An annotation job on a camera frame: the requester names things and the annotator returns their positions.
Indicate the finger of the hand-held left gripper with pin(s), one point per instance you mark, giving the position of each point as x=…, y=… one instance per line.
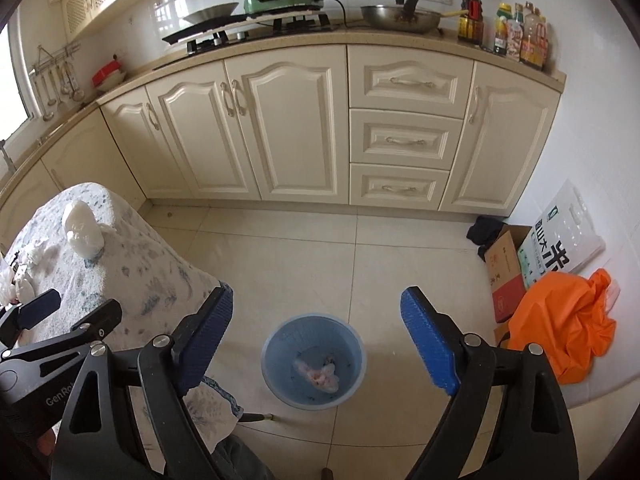
x=35, y=310
x=95, y=322

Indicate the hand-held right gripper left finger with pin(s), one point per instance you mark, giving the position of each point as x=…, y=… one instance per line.
x=205, y=340

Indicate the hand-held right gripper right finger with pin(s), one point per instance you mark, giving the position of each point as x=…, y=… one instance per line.
x=430, y=345

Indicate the white paper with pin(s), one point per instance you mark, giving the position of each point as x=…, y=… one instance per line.
x=37, y=255

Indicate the blue plastic trash bin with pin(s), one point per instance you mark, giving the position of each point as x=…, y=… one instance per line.
x=300, y=335

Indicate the person's left hand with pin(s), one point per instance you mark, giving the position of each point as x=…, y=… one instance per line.
x=46, y=444

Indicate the small brown cardboard box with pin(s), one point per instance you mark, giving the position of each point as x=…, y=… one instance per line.
x=501, y=335

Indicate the metal table leg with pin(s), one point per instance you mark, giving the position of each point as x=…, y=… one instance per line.
x=255, y=416

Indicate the crumpled translucent plastic bag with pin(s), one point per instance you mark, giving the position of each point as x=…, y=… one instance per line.
x=80, y=230

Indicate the red brown cardboard box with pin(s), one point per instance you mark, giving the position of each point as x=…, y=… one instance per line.
x=505, y=280

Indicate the pink crumpled plastic bag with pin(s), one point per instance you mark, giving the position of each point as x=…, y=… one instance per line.
x=320, y=375

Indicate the cream cabinet door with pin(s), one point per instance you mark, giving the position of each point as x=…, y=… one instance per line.
x=290, y=120
x=205, y=130
x=90, y=150
x=25, y=195
x=135, y=145
x=500, y=135

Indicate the black cloth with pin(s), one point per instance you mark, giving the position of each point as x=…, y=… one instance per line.
x=485, y=232

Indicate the person's grey trouser leg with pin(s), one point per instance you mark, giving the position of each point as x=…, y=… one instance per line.
x=240, y=462

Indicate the orange plastic bag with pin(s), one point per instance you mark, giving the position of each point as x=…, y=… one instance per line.
x=560, y=330

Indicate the steel faucet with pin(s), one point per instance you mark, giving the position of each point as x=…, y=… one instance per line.
x=5, y=155

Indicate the cream cabinet drawer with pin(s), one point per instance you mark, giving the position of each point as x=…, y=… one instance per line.
x=405, y=140
x=407, y=80
x=397, y=187

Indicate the white green printed sack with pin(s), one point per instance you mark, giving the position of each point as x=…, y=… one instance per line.
x=565, y=240

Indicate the row of hanging steel ladles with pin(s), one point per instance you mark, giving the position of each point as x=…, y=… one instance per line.
x=50, y=90

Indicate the kitchen window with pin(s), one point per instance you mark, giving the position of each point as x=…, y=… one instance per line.
x=12, y=80

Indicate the cream kitchen base cabinets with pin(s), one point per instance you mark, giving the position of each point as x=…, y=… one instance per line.
x=290, y=125

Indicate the black flat tray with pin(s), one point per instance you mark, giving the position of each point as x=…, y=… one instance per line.
x=200, y=32

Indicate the white seasoning packet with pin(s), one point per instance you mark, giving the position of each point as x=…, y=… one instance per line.
x=515, y=40

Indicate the beige kitchen countertop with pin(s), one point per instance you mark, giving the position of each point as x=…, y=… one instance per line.
x=310, y=37

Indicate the black gas cooktop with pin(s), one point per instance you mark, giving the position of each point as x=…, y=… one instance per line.
x=280, y=27

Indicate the amber oil bottle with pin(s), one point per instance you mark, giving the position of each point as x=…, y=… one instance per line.
x=529, y=37

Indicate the steel pan lid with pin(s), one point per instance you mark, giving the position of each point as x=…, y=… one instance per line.
x=210, y=12

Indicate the row of condiment bottles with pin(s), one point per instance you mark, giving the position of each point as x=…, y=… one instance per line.
x=471, y=17

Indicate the metal utensil rail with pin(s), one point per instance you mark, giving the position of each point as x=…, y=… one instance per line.
x=55, y=57

